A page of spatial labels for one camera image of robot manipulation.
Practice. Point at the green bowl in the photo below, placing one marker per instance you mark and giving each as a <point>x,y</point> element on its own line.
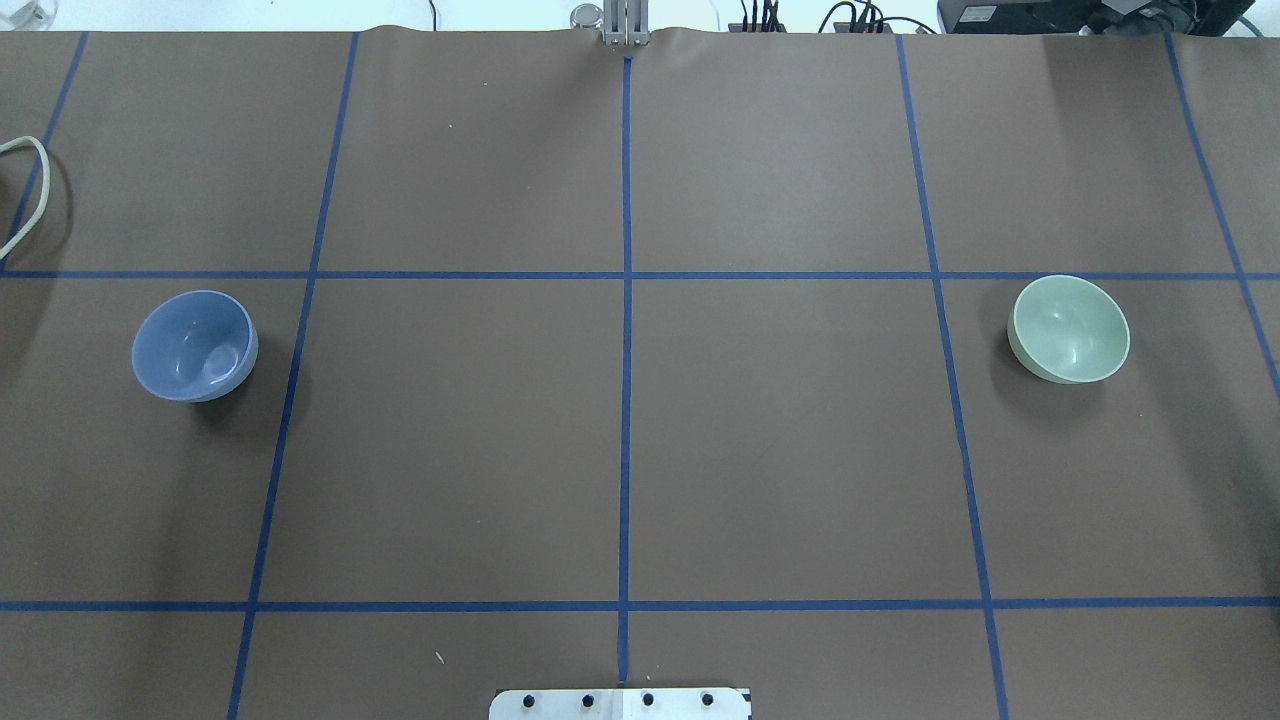
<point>1066,330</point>

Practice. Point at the blue bowl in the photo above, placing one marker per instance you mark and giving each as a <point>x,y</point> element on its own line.
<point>196,347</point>

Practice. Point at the black monitor base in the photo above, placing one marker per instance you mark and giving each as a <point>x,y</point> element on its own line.
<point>1118,18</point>

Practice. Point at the aluminium camera mount post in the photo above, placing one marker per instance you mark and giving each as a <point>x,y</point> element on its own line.
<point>625,22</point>

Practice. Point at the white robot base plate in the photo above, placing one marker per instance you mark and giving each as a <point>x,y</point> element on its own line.
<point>623,703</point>

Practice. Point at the black device with cables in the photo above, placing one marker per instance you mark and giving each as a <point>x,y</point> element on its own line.
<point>900,17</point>

